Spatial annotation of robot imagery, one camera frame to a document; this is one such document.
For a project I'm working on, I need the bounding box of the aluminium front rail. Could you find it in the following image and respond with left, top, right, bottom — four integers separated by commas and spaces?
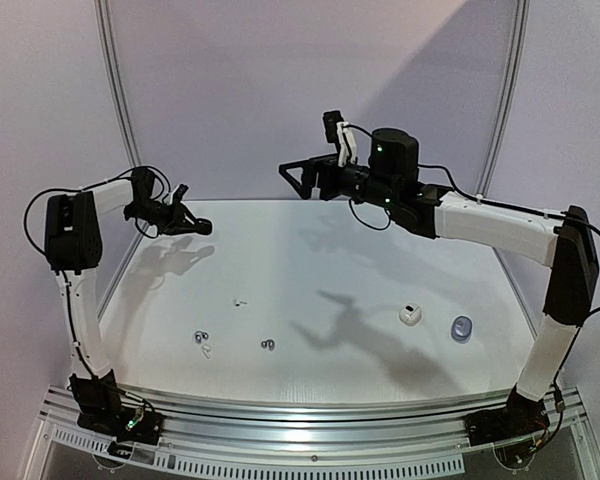
38, 384, 589, 451

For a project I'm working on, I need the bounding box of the perforated white cable tray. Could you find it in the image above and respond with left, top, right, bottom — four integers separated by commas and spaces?
32, 426, 465, 479

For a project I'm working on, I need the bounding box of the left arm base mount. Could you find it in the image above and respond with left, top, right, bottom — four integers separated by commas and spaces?
77, 404, 166, 446

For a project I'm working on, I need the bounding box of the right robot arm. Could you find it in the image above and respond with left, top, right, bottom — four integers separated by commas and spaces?
278, 122, 599, 436

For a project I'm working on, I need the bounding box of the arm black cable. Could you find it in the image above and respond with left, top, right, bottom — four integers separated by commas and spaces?
347, 124, 600, 314
23, 167, 174, 366

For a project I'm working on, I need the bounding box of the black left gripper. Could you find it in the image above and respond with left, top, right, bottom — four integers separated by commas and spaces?
126, 198, 201, 235

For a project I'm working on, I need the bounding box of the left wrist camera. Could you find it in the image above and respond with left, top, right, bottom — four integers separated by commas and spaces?
165, 184, 189, 205

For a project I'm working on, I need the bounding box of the translucent blue charging case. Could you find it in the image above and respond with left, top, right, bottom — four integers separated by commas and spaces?
450, 316, 473, 344

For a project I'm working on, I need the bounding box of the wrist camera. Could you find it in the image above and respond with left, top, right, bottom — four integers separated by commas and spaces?
322, 110, 358, 167
165, 184, 189, 205

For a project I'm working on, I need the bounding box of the right aluminium corner post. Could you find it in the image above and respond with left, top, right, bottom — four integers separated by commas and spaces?
476, 0, 530, 194

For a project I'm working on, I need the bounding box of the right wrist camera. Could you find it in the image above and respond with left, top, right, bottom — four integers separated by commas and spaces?
322, 110, 358, 167

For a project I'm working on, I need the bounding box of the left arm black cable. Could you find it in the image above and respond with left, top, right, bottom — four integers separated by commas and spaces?
23, 167, 174, 366

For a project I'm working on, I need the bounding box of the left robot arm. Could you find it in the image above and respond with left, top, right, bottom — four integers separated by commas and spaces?
43, 167, 213, 434

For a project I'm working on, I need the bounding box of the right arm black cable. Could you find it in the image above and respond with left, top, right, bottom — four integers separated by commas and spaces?
347, 124, 600, 314

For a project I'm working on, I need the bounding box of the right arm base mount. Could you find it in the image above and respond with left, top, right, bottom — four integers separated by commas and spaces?
463, 390, 550, 446

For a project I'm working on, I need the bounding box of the left aluminium corner post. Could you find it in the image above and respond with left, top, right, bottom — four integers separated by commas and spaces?
94, 0, 141, 167

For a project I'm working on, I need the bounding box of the white charging case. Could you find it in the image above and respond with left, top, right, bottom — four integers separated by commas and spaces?
398, 304, 423, 326

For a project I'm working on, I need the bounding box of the black charging case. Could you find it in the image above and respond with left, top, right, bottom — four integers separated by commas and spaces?
195, 218, 213, 236

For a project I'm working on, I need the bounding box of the aluminium corner post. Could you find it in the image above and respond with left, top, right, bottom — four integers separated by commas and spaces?
94, 0, 141, 167
476, 0, 530, 194

